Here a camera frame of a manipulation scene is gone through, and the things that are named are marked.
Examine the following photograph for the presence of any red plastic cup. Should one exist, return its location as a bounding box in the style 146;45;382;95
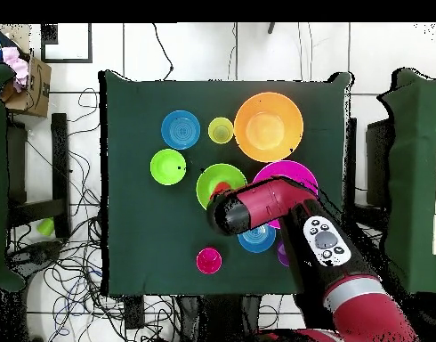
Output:
209;181;234;201

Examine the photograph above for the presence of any large green plastic bowl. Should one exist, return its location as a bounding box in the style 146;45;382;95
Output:
195;162;248;211

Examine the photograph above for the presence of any blue plastic bowl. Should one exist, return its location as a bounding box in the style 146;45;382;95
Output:
237;223;278;254
160;109;202;151

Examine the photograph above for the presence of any large pink plastic bowl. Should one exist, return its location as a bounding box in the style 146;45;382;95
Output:
252;159;319;230

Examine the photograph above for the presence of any crimson pink plastic cup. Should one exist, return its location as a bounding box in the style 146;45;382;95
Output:
196;247;223;276

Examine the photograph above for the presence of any purple plastic cup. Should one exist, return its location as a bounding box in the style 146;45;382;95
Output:
277;240;291;268

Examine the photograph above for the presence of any small green plastic bowl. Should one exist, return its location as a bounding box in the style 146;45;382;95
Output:
149;148;188;186

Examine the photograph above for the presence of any yellow plastic cup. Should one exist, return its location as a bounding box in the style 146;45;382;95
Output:
207;116;235;145

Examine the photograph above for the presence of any dark green table cloth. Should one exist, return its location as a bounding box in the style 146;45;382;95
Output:
98;69;354;297

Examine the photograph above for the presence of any orange plastic bowl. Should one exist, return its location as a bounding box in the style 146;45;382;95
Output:
233;91;305;164

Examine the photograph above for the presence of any black power strip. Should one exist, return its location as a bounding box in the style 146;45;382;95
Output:
124;295;145;330

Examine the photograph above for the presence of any black metal stand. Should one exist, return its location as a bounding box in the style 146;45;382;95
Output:
5;112;71;239

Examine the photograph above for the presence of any black box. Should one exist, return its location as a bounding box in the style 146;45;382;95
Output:
366;118;395;208

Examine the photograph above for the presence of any green cup on floor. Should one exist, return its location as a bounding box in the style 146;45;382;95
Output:
36;217;55;237

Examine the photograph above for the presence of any black base with knob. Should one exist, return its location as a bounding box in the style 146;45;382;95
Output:
7;240;64;273

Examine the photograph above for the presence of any brown cardboard box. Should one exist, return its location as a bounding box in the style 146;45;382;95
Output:
0;49;52;118

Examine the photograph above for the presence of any pink cloth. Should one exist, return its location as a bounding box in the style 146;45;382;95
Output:
1;46;29;93

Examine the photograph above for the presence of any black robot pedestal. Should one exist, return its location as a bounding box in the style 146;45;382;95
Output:
178;294;262;342

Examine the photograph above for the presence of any tangle of floor cables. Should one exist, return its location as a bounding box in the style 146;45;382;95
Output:
7;87;180;342

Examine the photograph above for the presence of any black floor cable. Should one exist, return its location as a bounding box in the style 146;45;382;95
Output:
152;23;175;82

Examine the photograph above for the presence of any black square frame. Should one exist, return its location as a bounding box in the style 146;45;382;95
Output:
40;23;93;64

